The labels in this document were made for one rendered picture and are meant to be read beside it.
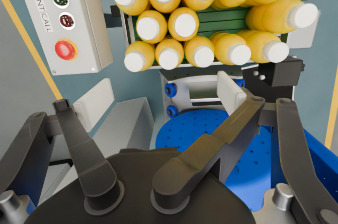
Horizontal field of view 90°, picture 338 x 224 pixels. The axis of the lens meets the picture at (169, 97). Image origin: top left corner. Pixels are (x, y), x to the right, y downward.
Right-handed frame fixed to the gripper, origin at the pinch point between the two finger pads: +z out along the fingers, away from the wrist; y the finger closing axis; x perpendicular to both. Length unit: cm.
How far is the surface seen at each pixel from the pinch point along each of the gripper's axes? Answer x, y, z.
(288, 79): -9.1, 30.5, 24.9
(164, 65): -0.8, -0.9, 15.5
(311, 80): -49, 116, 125
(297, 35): 0, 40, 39
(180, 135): -19.2, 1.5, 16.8
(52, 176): -126, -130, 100
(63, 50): 3.8, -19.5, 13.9
